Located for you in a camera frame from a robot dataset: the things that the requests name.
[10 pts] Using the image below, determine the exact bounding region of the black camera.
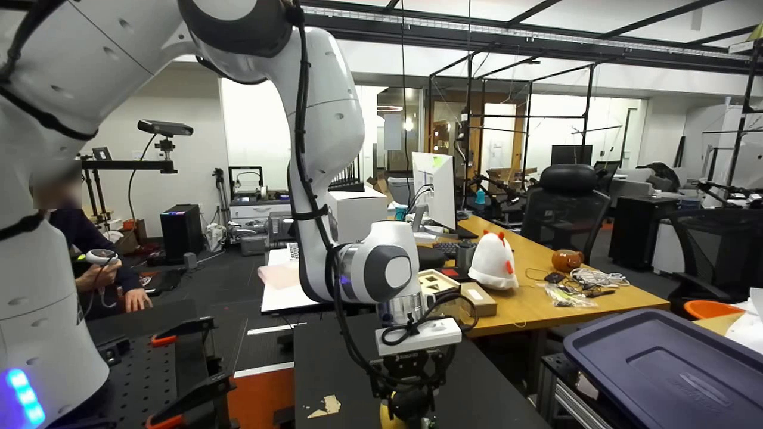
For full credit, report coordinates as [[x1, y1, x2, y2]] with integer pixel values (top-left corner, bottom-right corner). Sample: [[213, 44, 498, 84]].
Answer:
[[137, 117, 196, 140]]

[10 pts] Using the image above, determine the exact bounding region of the orange ball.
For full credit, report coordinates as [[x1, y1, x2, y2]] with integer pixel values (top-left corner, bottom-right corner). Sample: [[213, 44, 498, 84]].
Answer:
[[552, 249, 586, 275]]

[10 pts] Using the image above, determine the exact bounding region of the black camera stand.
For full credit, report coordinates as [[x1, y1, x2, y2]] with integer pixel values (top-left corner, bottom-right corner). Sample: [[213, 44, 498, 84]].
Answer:
[[69, 137, 182, 230]]

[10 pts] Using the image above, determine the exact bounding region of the navy plastic storage bin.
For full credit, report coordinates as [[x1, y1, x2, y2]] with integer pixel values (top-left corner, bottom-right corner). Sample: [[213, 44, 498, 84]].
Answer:
[[560, 307, 763, 429]]

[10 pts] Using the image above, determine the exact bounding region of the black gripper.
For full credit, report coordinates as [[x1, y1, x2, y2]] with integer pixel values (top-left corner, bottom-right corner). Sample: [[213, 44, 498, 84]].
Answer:
[[370, 349, 457, 410]]

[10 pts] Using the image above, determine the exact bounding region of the person left hand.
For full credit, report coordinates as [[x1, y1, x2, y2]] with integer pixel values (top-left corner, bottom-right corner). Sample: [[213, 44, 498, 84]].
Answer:
[[119, 286, 155, 318]]

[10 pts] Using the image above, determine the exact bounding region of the grey Unitree device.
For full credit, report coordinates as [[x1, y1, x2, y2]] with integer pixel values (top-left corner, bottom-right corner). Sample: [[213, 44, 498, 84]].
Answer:
[[267, 211, 295, 245]]

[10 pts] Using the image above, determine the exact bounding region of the clear plastic bag clutter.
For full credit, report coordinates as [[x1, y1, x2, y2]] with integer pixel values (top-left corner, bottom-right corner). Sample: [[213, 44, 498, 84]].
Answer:
[[541, 264, 631, 311]]

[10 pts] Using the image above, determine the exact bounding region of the white monitor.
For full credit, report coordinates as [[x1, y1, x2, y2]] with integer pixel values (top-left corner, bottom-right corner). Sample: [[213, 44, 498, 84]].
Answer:
[[411, 150, 457, 233]]

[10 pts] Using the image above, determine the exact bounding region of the black metal ceiling frame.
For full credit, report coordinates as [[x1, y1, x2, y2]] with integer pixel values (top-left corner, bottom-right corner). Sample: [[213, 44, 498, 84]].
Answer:
[[300, 0, 763, 81]]

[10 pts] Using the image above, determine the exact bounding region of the black office chair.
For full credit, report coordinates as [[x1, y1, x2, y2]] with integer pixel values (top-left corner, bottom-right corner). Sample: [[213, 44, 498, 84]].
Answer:
[[519, 162, 616, 267]]

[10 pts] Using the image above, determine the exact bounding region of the white hard hat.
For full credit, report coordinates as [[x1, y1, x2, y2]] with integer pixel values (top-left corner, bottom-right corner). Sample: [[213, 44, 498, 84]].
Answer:
[[466, 230, 519, 294]]

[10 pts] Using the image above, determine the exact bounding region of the wooden desk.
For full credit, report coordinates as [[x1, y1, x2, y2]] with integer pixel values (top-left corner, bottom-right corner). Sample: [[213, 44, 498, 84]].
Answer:
[[456, 215, 673, 342]]

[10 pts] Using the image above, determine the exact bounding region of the black orange clamp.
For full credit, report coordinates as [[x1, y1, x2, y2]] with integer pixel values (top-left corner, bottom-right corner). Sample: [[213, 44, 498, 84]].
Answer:
[[149, 316, 219, 354], [143, 369, 238, 429]]

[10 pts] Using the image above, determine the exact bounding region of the black computer tower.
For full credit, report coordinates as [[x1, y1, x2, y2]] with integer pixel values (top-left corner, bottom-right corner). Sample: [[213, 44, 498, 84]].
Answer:
[[160, 200, 206, 262]]

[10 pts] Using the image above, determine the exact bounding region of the dark mug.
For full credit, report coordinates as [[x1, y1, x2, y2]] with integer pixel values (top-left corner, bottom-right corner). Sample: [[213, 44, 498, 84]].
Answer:
[[453, 238, 479, 281]]

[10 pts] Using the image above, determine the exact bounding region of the wooden shape sorter box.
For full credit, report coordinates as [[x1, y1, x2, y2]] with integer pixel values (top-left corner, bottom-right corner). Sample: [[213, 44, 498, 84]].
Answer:
[[414, 267, 466, 322]]

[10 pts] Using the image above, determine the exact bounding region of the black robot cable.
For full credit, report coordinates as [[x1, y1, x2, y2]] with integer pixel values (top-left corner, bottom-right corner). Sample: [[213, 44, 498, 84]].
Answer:
[[283, 20, 479, 385]]

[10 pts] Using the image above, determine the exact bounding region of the person right hand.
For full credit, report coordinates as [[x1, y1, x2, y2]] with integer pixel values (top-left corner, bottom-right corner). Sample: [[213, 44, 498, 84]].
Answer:
[[75, 258, 125, 298]]

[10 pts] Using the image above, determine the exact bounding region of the orange bowl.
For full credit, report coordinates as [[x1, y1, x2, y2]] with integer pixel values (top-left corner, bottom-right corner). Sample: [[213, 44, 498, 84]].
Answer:
[[681, 298, 746, 325]]

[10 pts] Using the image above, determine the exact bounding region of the small tan box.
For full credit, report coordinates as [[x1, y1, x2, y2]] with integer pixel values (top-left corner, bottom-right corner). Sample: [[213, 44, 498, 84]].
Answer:
[[457, 281, 500, 319]]

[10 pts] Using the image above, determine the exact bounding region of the black monitor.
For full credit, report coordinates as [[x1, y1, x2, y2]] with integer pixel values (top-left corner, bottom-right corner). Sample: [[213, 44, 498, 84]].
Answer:
[[548, 144, 596, 169]]

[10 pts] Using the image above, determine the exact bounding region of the black frame printer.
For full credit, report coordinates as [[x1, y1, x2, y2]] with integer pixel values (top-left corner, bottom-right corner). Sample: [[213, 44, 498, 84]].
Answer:
[[226, 162, 267, 206]]

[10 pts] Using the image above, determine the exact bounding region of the person right forearm dark sleeve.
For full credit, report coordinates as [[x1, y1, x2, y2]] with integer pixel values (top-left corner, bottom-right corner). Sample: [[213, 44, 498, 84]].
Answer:
[[48, 195, 103, 261]]

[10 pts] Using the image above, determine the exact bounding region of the white ring controller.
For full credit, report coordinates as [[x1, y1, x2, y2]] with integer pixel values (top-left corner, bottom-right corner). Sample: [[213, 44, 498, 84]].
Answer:
[[84, 245, 125, 269]]

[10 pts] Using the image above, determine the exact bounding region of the black chair headrest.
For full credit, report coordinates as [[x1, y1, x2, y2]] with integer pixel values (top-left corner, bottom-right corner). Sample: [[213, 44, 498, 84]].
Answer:
[[418, 243, 461, 271]]

